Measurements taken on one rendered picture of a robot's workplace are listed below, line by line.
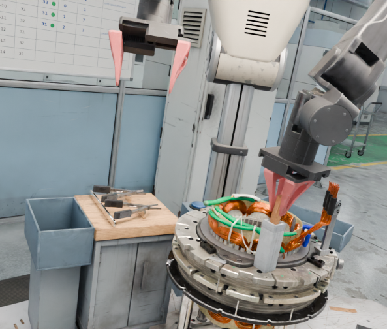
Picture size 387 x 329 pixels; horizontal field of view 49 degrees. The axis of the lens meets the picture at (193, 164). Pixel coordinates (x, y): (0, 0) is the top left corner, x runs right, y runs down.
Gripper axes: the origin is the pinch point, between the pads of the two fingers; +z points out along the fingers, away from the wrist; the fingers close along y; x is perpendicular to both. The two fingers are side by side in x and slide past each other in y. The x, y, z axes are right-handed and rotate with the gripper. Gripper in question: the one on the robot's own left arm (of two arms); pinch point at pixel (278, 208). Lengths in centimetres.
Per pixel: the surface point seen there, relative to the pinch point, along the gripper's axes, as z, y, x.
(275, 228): 2.7, 1.3, -1.4
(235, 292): 14.9, 0.1, -5.5
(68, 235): 19.1, -32.0, -17.6
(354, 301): 42, 3, 63
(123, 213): 14.9, -29.4, -6.9
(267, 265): 9.6, 2.0, -1.3
